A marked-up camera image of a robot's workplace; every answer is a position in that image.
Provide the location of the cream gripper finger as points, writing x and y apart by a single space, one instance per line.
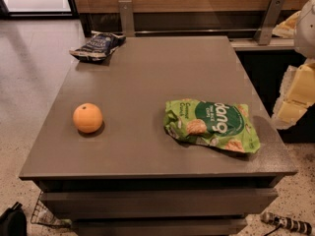
298 85
285 115

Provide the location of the green rice chip bag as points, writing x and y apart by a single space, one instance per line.
211 124

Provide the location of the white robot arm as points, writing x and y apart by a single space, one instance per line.
301 28

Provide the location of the blue chip bag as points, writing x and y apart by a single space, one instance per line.
99 47

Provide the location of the black bag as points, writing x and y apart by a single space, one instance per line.
13 221

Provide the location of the black white striped tool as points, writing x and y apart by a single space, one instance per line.
286 223

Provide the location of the grey drawer cabinet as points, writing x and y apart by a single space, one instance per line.
130 178

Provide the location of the orange fruit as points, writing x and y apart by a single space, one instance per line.
87 118

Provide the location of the metal rail shelf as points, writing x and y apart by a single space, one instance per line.
240 39

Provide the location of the right metal bracket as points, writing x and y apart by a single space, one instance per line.
264 33

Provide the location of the metal bracket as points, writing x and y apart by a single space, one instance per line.
264 33
127 17

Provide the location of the left metal bracket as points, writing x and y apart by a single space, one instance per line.
127 17

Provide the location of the wire basket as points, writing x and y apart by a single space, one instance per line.
41 215

